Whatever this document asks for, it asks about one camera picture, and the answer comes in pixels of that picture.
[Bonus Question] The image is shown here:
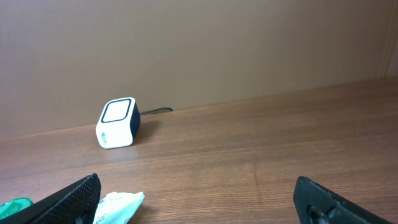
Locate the light blue tissue pack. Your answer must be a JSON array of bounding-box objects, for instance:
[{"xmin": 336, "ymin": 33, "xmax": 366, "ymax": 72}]
[{"xmin": 93, "ymin": 192, "xmax": 145, "ymax": 224}]

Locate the black scanner cable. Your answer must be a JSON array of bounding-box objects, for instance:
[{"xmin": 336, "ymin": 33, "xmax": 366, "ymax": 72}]
[{"xmin": 139, "ymin": 106, "xmax": 174, "ymax": 116}]

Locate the white barcode scanner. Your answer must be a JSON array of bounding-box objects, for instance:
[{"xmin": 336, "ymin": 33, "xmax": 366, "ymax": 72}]
[{"xmin": 95, "ymin": 97, "xmax": 141, "ymax": 149}]

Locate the green lid jar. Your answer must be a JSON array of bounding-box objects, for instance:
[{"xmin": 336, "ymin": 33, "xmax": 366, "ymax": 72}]
[{"xmin": 0, "ymin": 197, "xmax": 34, "ymax": 220}]

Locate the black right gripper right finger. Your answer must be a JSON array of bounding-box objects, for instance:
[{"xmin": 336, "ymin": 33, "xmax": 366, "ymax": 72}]
[{"xmin": 293, "ymin": 176, "xmax": 392, "ymax": 224}]

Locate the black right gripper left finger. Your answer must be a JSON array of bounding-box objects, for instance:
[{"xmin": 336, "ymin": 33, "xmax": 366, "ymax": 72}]
[{"xmin": 1, "ymin": 173, "xmax": 101, "ymax": 224}]

